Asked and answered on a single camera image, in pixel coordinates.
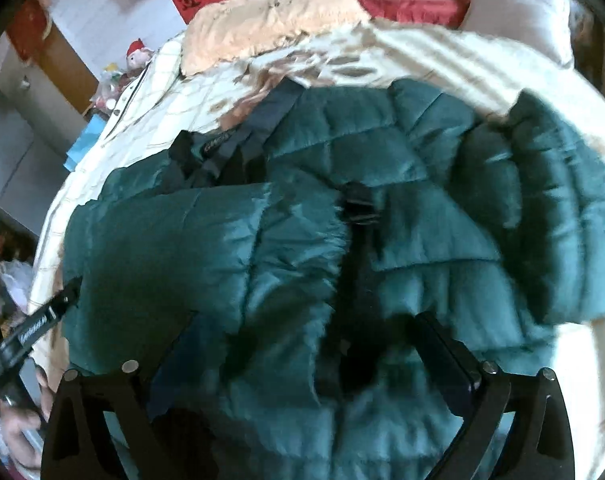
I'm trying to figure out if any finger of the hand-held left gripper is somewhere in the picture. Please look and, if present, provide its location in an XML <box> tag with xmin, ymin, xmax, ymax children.
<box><xmin>0</xmin><ymin>276</ymin><xmax>84</xmax><ymax>362</ymax></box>

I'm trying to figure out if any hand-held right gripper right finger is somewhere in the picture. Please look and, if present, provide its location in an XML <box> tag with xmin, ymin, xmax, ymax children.
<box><xmin>413</xmin><ymin>311</ymin><xmax>579</xmax><ymax>480</ymax></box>

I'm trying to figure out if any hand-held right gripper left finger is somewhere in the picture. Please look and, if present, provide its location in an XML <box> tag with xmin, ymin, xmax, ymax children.
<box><xmin>41</xmin><ymin>309</ymin><xmax>209</xmax><ymax>480</ymax></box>

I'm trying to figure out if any dark green puffer jacket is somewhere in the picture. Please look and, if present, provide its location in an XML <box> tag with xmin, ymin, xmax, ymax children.
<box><xmin>60</xmin><ymin>77</ymin><xmax>605</xmax><ymax>480</ymax></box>

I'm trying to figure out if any person's left hand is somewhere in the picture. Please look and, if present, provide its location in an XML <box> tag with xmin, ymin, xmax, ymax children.
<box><xmin>1</xmin><ymin>366</ymin><xmax>56</xmax><ymax>472</ymax></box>

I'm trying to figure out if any white plastic bag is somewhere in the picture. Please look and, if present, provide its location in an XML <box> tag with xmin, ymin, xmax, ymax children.
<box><xmin>0</xmin><ymin>259</ymin><xmax>35</xmax><ymax>312</ymax></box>

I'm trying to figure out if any light blue box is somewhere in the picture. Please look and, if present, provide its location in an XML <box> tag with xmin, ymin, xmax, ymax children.
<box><xmin>64</xmin><ymin>114</ymin><xmax>106</xmax><ymax>174</ymax></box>

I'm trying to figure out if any brown wooden door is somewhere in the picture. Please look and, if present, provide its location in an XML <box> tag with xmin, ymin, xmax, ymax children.
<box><xmin>6</xmin><ymin>0</ymin><xmax>99</xmax><ymax>117</ymax></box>

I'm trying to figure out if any red and white stuffed toy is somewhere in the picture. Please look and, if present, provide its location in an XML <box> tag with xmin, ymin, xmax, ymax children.
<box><xmin>125</xmin><ymin>37</ymin><xmax>156</xmax><ymax>72</ymax></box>

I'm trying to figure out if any floral cream bed sheet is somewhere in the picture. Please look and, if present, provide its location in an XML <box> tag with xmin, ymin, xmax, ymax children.
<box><xmin>26</xmin><ymin>10</ymin><xmax>605</xmax><ymax>480</ymax></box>

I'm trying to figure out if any beige fringed blanket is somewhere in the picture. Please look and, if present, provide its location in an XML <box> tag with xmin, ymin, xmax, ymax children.
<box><xmin>180</xmin><ymin>0</ymin><xmax>374</xmax><ymax>77</ymax></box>

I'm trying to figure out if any white pillow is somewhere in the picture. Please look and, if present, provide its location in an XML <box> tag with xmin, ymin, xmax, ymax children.
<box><xmin>459</xmin><ymin>0</ymin><xmax>576</xmax><ymax>67</ymax></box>

